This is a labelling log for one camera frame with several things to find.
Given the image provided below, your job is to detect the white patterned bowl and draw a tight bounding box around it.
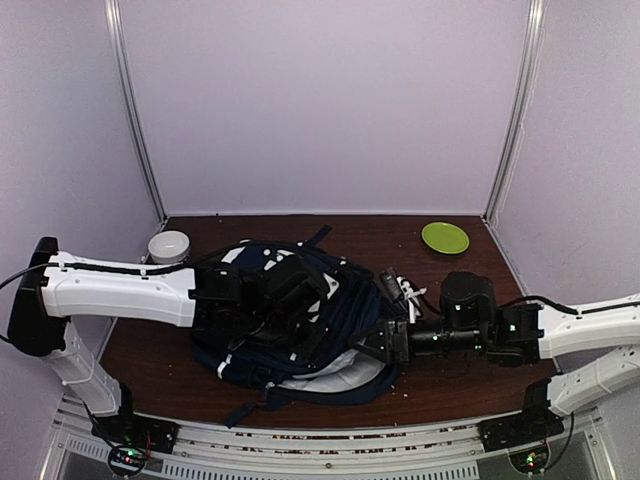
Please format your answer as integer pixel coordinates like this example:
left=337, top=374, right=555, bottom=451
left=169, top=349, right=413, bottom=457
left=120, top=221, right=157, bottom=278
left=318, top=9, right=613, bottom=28
left=147, top=230, right=191, bottom=265

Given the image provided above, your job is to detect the left aluminium frame post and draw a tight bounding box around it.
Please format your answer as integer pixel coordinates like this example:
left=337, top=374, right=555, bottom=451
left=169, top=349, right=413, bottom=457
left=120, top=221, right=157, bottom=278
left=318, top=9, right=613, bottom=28
left=104, top=0, right=169, bottom=225

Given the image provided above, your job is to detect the navy blue backpack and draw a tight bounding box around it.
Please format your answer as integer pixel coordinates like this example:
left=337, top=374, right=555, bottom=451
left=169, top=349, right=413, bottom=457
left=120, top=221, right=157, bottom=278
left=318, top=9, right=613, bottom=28
left=189, top=225, right=402, bottom=428

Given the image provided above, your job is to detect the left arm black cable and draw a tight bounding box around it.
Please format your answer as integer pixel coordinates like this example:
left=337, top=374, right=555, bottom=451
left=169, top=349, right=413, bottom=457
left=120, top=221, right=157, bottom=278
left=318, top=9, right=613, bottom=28
left=0, top=239, right=311, bottom=291

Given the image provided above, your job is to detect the right aluminium frame post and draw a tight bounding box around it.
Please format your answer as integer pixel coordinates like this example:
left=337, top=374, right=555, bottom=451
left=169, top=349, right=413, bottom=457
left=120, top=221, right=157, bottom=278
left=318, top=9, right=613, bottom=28
left=484, top=0, right=547, bottom=228

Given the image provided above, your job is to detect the aluminium frame post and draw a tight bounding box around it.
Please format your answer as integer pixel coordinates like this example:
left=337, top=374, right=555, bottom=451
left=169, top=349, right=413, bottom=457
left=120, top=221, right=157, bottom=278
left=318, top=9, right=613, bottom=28
left=484, top=0, right=547, bottom=228
left=104, top=0, right=169, bottom=225

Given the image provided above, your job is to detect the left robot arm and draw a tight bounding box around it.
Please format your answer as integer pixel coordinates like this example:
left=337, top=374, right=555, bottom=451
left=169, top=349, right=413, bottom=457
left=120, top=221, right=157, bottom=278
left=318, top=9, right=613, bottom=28
left=7, top=237, right=345, bottom=445

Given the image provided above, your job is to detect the front aluminium rail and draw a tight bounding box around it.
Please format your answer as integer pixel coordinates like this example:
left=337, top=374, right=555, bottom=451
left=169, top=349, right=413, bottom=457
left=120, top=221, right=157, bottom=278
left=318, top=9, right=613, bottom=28
left=36, top=401, right=621, bottom=479

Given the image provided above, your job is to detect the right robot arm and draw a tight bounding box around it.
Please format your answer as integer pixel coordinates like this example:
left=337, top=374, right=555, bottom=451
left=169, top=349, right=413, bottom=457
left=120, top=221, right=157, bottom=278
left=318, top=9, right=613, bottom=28
left=371, top=269, right=639, bottom=451

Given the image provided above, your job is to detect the green plate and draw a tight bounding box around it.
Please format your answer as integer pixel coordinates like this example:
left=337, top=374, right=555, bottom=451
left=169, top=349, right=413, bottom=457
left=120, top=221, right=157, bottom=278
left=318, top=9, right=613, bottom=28
left=421, top=222, right=470, bottom=255

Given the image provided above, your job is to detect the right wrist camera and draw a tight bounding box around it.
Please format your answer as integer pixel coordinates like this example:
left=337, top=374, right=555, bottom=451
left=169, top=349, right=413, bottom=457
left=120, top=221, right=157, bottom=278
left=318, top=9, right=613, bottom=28
left=379, top=268, right=428, bottom=324

